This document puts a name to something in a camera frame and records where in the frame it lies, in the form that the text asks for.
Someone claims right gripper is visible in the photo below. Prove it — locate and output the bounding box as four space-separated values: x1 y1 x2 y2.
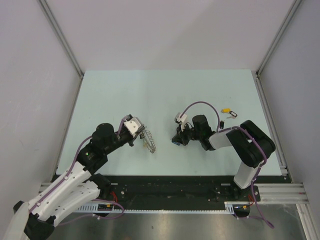
172 121 202 146

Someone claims blue tag key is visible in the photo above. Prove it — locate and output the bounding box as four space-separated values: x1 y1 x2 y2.
171 140 181 146

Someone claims metal keyring holder disc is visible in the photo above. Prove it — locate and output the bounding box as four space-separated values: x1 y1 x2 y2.
139 129 157 154

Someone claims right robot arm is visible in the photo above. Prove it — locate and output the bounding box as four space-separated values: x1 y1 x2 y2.
171 113 276 201

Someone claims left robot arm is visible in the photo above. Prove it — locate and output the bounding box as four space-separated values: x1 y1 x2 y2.
5 116 145 240

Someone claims yellow tag key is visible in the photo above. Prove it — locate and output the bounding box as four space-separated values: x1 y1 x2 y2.
221 108 231 113

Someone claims black white tag key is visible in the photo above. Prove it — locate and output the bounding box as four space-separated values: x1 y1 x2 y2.
227 111 238 119

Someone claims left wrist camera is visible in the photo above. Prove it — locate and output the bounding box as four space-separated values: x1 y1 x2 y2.
123 114 145 138

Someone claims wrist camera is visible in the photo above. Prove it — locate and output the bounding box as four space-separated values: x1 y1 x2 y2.
123 114 145 138
174 112 188 132

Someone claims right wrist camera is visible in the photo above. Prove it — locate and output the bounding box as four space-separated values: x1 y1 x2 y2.
174 112 188 132

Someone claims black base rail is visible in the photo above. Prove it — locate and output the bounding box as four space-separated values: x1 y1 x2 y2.
89 174 262 211

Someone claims white cable duct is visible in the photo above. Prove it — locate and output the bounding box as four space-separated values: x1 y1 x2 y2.
74 201 250 214

